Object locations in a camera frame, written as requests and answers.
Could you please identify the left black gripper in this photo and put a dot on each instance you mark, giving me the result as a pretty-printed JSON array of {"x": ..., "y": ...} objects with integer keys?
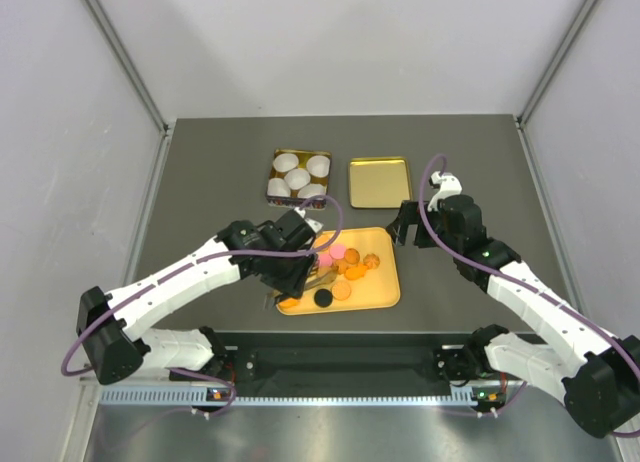
[{"x": 293, "y": 285}]

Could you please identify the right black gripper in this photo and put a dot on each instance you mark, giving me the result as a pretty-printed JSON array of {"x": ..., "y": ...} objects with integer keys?
[{"x": 410, "y": 214}]

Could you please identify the orange flower cookie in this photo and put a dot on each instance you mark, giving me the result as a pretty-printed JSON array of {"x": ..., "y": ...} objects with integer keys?
[{"x": 326, "y": 275}]

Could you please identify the orange fish cookie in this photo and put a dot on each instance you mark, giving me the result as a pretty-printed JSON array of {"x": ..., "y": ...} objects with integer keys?
[
  {"x": 288, "y": 303},
  {"x": 356, "y": 272}
]

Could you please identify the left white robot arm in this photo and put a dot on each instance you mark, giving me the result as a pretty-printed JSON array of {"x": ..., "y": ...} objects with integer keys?
[{"x": 117, "y": 329}]

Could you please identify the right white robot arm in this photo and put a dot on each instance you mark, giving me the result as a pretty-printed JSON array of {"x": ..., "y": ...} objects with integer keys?
[{"x": 590, "y": 371}]

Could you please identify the tan biscuit lower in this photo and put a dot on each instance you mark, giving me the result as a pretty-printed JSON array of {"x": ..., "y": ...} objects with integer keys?
[{"x": 341, "y": 290}]

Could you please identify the tan biscuit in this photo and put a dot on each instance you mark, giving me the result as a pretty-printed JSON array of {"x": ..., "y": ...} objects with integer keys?
[
  {"x": 322, "y": 243},
  {"x": 341, "y": 290}
]

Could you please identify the pink sandwich cookie lower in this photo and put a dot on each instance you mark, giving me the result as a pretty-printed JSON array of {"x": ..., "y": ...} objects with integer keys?
[{"x": 325, "y": 260}]

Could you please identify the pink sandwich cookie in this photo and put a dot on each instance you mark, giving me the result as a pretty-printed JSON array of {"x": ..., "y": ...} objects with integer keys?
[
  {"x": 325, "y": 260},
  {"x": 337, "y": 251}
]

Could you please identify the black sandwich cookie lower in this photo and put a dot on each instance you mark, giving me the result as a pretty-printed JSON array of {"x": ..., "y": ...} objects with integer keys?
[{"x": 323, "y": 298}]

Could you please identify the pink sandwich cookie upper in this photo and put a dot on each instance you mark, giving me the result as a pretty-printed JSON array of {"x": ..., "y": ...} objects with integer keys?
[{"x": 337, "y": 251}]

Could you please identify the brown chip cookie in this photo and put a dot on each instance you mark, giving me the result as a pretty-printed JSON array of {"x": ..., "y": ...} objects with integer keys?
[{"x": 351, "y": 256}]

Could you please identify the yellow cookie tray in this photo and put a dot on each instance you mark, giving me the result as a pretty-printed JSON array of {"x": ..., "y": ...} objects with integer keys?
[{"x": 378, "y": 289}]

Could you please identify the orange swirl cookie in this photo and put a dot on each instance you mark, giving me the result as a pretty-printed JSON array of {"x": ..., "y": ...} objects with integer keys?
[{"x": 371, "y": 261}]

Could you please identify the tan biscuit top right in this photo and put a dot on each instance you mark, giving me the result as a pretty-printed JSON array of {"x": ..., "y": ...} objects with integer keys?
[{"x": 322, "y": 243}]

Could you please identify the gold tin lid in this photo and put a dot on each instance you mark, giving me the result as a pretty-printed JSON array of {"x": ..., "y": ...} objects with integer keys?
[{"x": 379, "y": 182}]

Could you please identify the white paper cup bottom right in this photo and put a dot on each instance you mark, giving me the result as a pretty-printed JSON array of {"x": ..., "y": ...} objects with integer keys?
[{"x": 311, "y": 190}]

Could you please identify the white paper cup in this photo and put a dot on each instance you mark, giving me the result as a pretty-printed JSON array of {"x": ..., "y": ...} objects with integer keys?
[
  {"x": 318, "y": 166},
  {"x": 311, "y": 190},
  {"x": 277, "y": 187},
  {"x": 297, "y": 178},
  {"x": 285, "y": 162}
]

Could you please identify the white paper cup top right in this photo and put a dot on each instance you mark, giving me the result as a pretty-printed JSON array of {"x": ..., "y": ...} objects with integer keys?
[{"x": 318, "y": 166}]

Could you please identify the white paper cup centre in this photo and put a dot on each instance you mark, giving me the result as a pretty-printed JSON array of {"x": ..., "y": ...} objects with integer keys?
[{"x": 297, "y": 178}]

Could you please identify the white paper cup bottom left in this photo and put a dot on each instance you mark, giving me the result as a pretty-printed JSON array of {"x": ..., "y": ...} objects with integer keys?
[{"x": 277, "y": 187}]

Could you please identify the square cookie tin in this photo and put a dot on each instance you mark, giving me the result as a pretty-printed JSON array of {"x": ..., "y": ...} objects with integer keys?
[{"x": 294, "y": 200}]

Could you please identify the white paper cup top left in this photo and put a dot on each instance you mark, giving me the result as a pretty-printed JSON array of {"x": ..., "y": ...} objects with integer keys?
[{"x": 285, "y": 162}]

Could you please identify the grey cable duct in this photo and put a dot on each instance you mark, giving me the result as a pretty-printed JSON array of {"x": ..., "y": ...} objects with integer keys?
[{"x": 204, "y": 396}]

